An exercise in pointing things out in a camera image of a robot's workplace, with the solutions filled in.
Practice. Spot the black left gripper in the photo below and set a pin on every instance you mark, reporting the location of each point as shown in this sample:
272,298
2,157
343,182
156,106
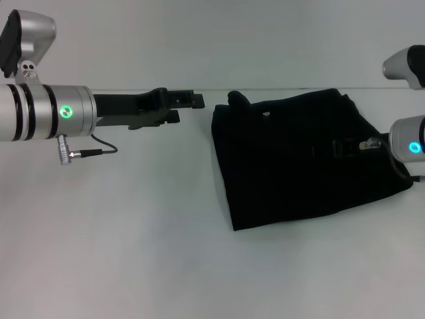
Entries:
129,108

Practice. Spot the black shirt with white print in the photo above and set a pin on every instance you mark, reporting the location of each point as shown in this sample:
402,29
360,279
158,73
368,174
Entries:
292,179

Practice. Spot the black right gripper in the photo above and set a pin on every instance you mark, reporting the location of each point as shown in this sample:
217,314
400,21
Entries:
368,146

